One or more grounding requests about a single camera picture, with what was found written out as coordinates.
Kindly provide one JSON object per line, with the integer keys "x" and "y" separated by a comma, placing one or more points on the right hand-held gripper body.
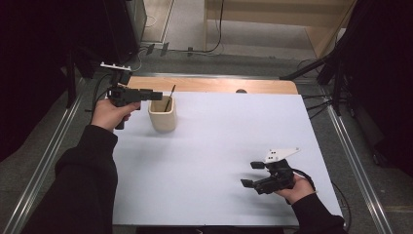
{"x": 277, "y": 180}

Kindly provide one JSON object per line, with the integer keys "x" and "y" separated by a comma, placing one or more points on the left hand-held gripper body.
{"x": 125, "y": 94}

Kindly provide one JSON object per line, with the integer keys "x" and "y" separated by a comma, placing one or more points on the black pen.
{"x": 169, "y": 99}

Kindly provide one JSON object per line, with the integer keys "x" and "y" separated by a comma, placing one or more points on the beige square cup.
{"x": 162, "y": 117}

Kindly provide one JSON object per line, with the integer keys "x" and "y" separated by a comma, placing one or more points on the person's right hand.
{"x": 297, "y": 191}

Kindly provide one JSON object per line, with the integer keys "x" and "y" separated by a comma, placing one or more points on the person's left hand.
{"x": 108, "y": 115}

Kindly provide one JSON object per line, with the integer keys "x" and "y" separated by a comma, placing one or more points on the white table mat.
{"x": 214, "y": 156}

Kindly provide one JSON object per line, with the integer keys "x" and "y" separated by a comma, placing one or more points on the black cabinet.
{"x": 120, "y": 29}

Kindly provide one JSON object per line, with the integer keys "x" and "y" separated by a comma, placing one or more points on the dark round table grommet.
{"x": 241, "y": 91}

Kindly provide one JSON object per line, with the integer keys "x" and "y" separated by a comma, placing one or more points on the black tripod stand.
{"x": 336, "y": 84}

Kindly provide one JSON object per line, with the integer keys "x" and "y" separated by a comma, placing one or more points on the light wooden shelf unit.
{"x": 276, "y": 22}

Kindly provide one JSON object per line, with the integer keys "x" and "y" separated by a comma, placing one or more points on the metal floor rail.
{"x": 357, "y": 169}
{"x": 42, "y": 162}

